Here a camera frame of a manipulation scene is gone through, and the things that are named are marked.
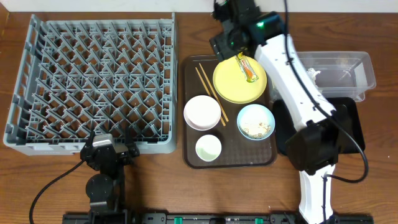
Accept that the black waste tray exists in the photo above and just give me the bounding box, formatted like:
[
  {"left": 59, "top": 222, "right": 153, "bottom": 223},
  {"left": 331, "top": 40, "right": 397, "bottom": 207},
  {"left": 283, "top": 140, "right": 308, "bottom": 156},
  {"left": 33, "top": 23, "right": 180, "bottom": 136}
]
[{"left": 272, "top": 97, "right": 366, "bottom": 156}]

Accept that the small white cup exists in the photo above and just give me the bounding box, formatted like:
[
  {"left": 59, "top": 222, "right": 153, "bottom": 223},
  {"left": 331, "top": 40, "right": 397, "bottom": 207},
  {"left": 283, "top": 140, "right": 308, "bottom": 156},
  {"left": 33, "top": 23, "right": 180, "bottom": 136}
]
[{"left": 195, "top": 134, "right": 222, "bottom": 162}]

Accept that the wooden chopstick left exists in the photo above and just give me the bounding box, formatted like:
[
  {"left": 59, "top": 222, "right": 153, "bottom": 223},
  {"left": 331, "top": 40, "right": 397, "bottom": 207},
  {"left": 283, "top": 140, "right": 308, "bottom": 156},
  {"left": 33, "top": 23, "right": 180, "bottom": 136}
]
[{"left": 195, "top": 67, "right": 226, "bottom": 126}]

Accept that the light blue bowl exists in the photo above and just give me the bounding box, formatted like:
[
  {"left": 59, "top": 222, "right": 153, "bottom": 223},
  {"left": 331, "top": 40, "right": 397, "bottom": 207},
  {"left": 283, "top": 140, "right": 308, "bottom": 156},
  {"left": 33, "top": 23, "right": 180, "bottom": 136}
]
[{"left": 236, "top": 104, "right": 275, "bottom": 141}]

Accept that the grey dishwasher rack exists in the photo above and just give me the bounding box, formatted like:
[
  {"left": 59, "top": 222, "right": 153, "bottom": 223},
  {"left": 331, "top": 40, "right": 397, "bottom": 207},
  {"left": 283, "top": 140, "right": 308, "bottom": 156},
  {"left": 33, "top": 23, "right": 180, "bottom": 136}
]
[{"left": 3, "top": 16, "right": 178, "bottom": 156}]

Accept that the wooden chopstick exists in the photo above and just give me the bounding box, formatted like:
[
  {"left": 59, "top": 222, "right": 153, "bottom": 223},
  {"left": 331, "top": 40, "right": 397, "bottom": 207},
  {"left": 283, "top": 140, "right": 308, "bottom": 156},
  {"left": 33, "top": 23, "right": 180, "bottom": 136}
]
[
  {"left": 199, "top": 63, "right": 229, "bottom": 122},
  {"left": 195, "top": 67, "right": 226, "bottom": 126}
]

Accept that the clear plastic waste bin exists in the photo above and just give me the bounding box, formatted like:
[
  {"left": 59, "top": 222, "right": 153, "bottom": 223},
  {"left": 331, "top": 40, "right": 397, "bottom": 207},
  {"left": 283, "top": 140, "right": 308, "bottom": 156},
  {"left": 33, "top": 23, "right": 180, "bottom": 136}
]
[{"left": 297, "top": 51, "right": 376, "bottom": 102}]

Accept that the yellow round plate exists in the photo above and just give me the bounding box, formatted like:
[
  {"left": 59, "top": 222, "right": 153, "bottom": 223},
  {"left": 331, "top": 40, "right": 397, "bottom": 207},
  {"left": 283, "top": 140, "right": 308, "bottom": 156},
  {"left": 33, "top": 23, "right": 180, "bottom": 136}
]
[{"left": 212, "top": 57, "right": 267, "bottom": 104}]

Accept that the pink white bowl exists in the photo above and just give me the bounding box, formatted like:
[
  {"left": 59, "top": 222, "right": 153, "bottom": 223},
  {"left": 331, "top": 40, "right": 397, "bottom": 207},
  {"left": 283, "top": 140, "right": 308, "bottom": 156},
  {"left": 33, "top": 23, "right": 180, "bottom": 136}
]
[{"left": 183, "top": 95, "right": 221, "bottom": 131}]

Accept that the rice food scraps pile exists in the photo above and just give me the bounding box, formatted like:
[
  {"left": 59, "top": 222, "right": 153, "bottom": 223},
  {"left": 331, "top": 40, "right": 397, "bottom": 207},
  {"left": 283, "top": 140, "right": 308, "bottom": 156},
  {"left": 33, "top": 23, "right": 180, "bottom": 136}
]
[{"left": 241, "top": 122, "right": 271, "bottom": 139}]

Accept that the wooden chopstick right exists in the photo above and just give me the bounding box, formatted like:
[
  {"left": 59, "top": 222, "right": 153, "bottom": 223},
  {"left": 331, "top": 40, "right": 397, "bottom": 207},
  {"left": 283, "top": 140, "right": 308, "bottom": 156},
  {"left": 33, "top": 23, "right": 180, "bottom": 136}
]
[{"left": 199, "top": 63, "right": 229, "bottom": 122}]

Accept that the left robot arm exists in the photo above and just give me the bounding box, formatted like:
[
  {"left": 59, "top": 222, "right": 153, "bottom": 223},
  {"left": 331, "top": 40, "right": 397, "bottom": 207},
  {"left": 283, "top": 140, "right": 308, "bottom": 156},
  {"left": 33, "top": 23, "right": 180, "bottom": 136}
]
[{"left": 80, "top": 131, "right": 140, "bottom": 224}]

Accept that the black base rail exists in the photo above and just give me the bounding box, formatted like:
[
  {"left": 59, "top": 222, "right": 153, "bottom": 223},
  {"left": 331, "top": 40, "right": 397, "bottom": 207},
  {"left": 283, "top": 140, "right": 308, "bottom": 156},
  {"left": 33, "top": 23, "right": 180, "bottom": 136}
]
[{"left": 62, "top": 212, "right": 374, "bottom": 224}]

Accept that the brown serving tray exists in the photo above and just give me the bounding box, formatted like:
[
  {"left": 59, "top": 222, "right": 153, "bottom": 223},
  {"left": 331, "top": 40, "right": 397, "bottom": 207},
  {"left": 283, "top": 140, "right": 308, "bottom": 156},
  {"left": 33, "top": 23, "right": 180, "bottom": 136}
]
[{"left": 182, "top": 55, "right": 277, "bottom": 169}]

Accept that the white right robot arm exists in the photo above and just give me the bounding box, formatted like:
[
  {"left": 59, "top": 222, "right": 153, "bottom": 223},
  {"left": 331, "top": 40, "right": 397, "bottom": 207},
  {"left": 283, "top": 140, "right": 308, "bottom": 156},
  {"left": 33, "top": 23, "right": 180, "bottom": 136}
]
[{"left": 210, "top": 11, "right": 345, "bottom": 223}]

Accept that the white paper napkin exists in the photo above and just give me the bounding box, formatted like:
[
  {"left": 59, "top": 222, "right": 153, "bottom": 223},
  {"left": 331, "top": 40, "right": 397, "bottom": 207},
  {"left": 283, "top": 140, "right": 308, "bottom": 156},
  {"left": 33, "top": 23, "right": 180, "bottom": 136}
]
[{"left": 307, "top": 68, "right": 321, "bottom": 86}]

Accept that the yellow orange snack wrapper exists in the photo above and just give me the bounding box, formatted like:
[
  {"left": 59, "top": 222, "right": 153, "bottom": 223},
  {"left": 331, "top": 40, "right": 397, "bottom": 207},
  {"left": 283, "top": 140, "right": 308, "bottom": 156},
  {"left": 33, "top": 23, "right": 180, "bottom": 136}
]
[{"left": 234, "top": 52, "right": 259, "bottom": 83}]

